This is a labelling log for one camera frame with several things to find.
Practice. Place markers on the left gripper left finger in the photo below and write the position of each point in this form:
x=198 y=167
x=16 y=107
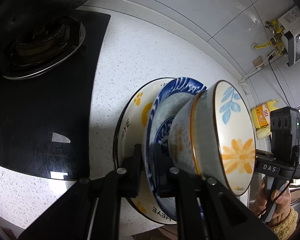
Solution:
x=129 y=174

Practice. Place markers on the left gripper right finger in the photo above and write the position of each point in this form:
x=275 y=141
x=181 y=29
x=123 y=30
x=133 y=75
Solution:
x=170 y=181

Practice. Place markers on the yellow bear print plate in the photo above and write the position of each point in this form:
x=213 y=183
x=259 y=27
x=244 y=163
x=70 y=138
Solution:
x=129 y=131

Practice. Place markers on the white bowl blue leaf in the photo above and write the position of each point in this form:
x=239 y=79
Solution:
x=222 y=137

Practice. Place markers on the blue patterned shallow bowl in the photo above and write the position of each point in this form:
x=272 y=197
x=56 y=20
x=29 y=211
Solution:
x=170 y=99

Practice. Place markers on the pale cabbage piece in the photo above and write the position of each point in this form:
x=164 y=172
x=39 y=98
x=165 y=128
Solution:
x=263 y=132

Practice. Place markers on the yellow detergent bottle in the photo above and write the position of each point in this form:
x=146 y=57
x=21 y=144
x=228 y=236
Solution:
x=261 y=114

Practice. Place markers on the yellow gas valve pipe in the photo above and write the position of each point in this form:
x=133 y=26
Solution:
x=276 y=41

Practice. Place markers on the white gas water heater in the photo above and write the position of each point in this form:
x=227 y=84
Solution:
x=290 y=22

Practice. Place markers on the black glass gas stove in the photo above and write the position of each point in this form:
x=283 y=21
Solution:
x=44 y=120

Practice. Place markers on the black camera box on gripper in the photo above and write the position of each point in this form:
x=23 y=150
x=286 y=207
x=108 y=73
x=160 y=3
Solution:
x=285 y=135

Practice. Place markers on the beige wall socket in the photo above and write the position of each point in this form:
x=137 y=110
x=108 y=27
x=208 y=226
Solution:
x=258 y=62

